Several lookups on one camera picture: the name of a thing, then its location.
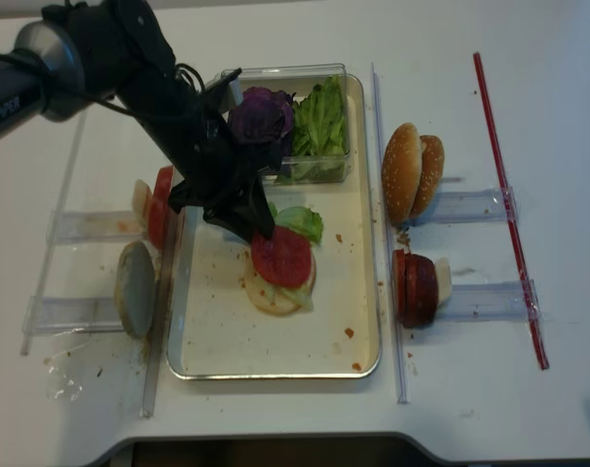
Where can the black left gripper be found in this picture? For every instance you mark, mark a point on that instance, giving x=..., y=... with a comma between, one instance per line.
x=224, y=178

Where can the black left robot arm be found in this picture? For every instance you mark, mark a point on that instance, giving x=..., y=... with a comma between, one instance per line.
x=115, y=55

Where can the green lettuce leaf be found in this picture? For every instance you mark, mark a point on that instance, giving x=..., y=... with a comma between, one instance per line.
x=307, y=223

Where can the bottom bread slice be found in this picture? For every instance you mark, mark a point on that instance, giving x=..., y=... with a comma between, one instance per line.
x=273, y=299

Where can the red tomato slice stack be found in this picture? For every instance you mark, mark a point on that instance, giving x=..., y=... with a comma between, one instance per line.
x=159, y=207

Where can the green lettuce in box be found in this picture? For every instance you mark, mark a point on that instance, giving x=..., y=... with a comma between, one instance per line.
x=319, y=143

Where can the white tomato pusher block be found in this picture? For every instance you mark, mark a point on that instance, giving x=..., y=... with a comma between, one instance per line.
x=140, y=202

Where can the red meat patty stack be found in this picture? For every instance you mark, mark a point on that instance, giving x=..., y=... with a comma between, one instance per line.
x=416, y=289

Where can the clear tomato track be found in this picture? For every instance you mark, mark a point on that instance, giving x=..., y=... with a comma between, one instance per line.
x=90, y=227

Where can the clear bread track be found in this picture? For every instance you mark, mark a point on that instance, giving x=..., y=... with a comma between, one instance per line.
x=52, y=316

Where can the clear plastic salad box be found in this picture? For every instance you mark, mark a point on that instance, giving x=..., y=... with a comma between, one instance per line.
x=299, y=82

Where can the purple cabbage leaves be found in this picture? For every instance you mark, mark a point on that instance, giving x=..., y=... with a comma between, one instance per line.
x=264, y=116

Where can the metal baking tray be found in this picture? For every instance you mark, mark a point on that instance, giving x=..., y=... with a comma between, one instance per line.
x=216, y=332

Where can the front sesame bun half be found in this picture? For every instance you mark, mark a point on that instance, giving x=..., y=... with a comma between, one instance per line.
x=401, y=172

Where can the sesame bun half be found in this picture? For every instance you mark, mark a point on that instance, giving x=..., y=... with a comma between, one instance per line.
x=433, y=159
x=401, y=172

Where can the rear sesame bun half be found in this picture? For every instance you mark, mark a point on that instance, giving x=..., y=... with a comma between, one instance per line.
x=433, y=159

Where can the clear bun track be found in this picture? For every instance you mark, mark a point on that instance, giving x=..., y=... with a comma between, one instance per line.
x=492, y=205

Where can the clear patty track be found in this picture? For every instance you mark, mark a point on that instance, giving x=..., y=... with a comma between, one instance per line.
x=513, y=301

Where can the red plastic strip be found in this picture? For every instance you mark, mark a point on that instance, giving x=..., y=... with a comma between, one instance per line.
x=530, y=298

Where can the clear rail beside tray left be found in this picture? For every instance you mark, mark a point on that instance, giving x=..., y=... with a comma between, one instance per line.
x=158, y=331

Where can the clear rail beside tray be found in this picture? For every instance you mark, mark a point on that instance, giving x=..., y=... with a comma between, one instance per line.
x=401, y=380
x=158, y=331

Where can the clear rail beside tray right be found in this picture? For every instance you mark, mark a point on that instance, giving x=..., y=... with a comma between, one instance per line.
x=401, y=380

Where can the clear far left rail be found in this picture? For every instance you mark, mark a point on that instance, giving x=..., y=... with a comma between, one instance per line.
x=56, y=219

